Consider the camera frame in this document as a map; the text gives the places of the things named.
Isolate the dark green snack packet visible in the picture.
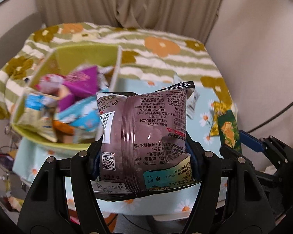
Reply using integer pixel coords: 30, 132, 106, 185
217, 110, 242, 153

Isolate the yellow gold snack bag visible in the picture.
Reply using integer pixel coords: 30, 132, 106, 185
209, 101, 231, 137

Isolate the cream orange snack bag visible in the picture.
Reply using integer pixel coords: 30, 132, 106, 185
52, 120, 74, 144

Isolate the blue white snack bag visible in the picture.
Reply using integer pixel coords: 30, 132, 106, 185
53, 96, 100, 144

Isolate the silver blue snack bag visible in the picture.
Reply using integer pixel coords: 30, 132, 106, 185
24, 93, 58, 113

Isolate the brown chocolate snack bag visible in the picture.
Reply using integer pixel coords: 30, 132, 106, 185
90, 81, 199, 202

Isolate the pink strawberry snack bag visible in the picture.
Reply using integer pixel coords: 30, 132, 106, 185
36, 74, 64, 95

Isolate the purple chip bag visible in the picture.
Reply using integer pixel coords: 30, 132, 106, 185
58, 66, 99, 112

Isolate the beige barcode snack bag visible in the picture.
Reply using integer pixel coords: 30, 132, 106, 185
17, 110, 57, 143

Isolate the light blue daisy tablecloth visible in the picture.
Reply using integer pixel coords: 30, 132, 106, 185
11, 66, 237, 215

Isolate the green cardboard storage box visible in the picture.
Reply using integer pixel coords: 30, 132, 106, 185
11, 42, 122, 151

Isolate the striped floral blanket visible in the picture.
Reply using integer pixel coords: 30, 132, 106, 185
0, 23, 233, 119

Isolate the black cable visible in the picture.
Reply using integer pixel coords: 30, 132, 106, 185
246, 98, 293, 134

